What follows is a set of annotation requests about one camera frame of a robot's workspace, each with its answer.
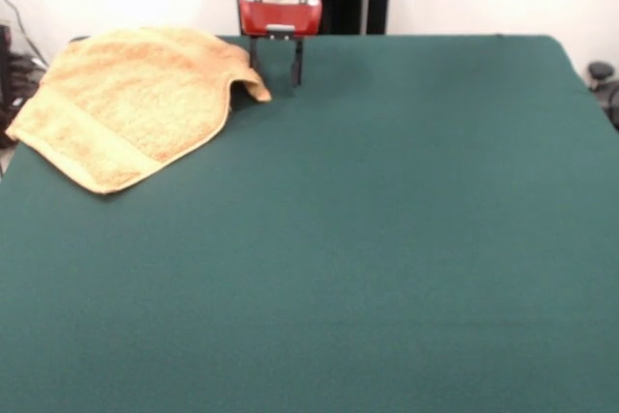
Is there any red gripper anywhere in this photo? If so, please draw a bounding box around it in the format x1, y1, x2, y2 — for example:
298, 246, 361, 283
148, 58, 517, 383
238, 0, 324, 88

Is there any tan towel with white label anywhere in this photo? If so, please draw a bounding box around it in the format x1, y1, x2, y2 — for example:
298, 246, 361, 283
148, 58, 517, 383
5, 26, 273, 196

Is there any dark green table cloth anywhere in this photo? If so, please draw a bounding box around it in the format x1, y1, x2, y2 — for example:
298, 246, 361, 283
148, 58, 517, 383
0, 34, 619, 413

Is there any dark stand base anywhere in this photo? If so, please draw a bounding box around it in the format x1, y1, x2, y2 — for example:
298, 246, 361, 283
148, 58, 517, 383
587, 61, 619, 132

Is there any black equipment with cables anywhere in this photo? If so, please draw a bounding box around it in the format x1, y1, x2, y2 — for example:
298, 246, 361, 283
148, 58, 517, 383
0, 23, 52, 149

